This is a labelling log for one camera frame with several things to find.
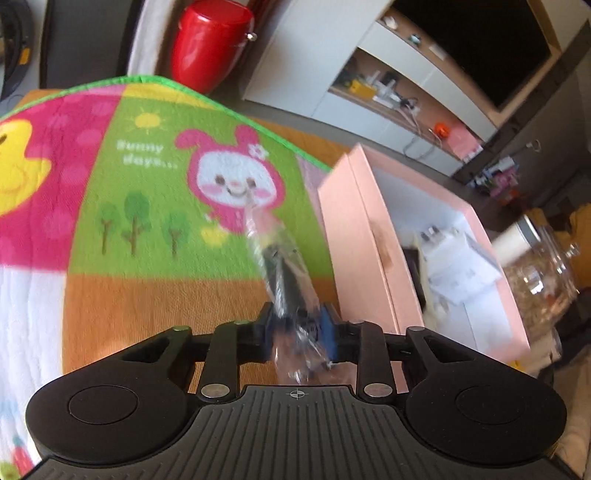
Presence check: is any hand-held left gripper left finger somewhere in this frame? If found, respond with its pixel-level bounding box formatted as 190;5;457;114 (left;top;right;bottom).
119;302;274;402

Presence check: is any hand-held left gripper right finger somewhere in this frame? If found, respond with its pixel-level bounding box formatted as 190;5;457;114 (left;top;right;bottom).
322;303;463;402

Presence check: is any clear bag with black part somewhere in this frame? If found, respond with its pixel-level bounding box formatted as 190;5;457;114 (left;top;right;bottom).
244;202;339;385

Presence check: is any black plastic funnel nozzle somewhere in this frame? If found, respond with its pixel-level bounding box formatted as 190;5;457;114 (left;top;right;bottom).
401;246;433;311

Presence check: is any pink cardboard box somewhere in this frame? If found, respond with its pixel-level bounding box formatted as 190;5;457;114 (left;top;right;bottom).
317;143;532;366

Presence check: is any white plug adapter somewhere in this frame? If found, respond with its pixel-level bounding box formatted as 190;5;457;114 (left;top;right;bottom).
417;224;468;260

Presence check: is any white paper packet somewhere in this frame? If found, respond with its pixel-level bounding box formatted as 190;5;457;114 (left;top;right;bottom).
428;242;502;306

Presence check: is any colourful cartoon printed mat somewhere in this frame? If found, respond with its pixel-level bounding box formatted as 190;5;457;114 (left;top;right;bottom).
0;75;527;472

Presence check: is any glass jar of nuts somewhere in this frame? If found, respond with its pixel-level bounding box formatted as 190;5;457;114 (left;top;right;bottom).
498;217;581;343

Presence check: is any pink box on shelf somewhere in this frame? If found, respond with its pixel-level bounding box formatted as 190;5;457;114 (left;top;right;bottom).
444;123;484;161

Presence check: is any yellow item on shelf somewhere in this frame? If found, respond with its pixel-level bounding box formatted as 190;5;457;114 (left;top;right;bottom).
345;78;376;99

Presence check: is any white media cabinet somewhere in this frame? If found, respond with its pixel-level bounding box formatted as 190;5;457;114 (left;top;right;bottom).
241;0;591;182

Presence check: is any red round bin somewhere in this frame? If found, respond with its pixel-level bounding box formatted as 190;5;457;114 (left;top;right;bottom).
170;0;257;96

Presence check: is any white curtain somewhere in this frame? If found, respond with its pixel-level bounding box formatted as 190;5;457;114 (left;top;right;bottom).
128;0;186;78

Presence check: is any black television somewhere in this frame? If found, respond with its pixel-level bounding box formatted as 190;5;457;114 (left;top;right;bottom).
392;0;553;110

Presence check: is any dark tall cabinet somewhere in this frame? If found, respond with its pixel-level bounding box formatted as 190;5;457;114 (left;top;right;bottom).
39;0;136;92

